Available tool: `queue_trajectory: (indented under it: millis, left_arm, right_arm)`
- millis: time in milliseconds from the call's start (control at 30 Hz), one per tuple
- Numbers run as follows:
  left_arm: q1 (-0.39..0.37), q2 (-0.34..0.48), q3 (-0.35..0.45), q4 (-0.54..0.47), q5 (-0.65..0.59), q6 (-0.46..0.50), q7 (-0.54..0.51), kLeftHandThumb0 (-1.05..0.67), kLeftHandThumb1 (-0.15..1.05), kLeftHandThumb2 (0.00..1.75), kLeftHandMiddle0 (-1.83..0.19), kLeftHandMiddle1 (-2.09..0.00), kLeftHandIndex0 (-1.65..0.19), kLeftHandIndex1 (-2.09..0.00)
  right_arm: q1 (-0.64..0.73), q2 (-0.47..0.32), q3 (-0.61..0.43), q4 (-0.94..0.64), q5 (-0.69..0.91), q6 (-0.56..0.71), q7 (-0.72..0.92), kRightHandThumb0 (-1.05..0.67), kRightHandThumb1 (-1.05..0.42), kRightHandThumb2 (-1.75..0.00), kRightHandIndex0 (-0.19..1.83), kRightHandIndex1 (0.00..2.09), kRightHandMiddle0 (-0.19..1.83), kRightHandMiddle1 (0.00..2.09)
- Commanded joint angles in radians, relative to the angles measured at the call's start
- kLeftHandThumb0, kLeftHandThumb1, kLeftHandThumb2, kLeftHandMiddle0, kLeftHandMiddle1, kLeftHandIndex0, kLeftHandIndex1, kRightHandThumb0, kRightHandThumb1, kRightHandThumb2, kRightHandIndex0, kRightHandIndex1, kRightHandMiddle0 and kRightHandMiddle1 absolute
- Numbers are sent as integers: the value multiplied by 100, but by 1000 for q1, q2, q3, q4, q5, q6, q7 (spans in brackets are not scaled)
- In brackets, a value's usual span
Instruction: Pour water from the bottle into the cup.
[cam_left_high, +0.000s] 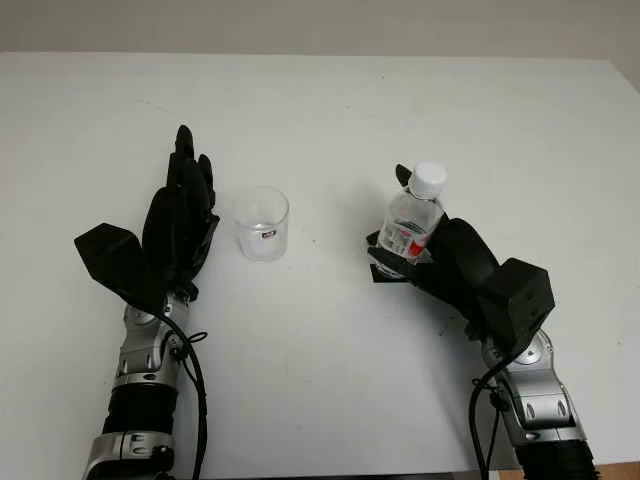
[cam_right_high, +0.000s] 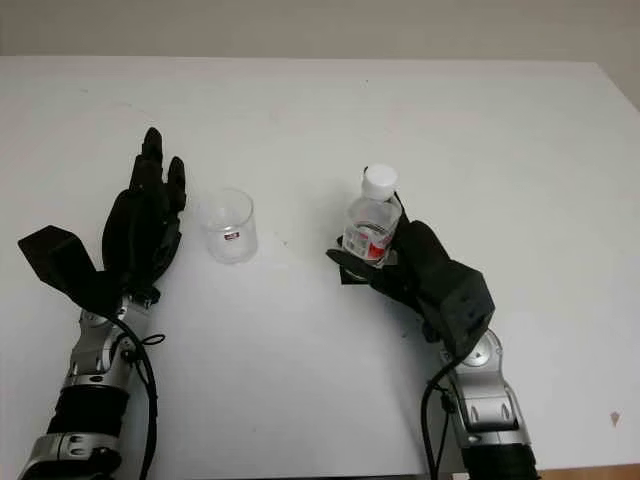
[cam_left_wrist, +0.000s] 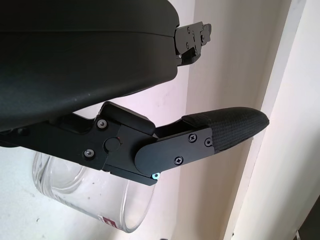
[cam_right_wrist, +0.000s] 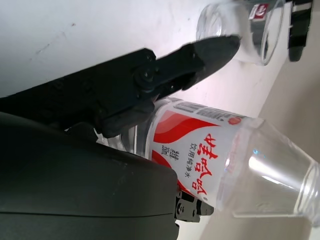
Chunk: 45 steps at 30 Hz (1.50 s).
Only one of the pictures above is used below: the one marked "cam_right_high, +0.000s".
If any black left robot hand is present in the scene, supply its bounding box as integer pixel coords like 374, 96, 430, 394
101, 127, 189, 297

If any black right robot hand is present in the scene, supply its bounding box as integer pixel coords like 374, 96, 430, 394
325, 189, 455, 343

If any clear plastic water bottle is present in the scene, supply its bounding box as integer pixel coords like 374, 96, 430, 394
342, 163, 404, 269

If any clear glass cup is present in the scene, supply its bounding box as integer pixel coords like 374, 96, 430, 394
200, 187, 256, 264

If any black tape strip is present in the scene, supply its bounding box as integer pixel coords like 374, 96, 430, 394
338, 264, 372, 288

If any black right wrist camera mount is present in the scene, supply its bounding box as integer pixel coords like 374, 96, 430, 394
429, 259, 497, 359

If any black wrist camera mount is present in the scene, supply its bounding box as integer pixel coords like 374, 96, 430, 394
429, 259, 497, 359
17, 224, 127, 315

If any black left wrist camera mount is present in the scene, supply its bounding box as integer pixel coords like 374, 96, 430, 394
17, 224, 127, 315

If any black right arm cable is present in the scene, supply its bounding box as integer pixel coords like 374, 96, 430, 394
419, 358, 459, 480

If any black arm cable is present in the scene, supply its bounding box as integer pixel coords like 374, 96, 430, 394
117, 303, 167, 480
419, 358, 459, 480

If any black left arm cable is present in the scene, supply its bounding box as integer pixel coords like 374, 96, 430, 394
117, 303, 167, 480

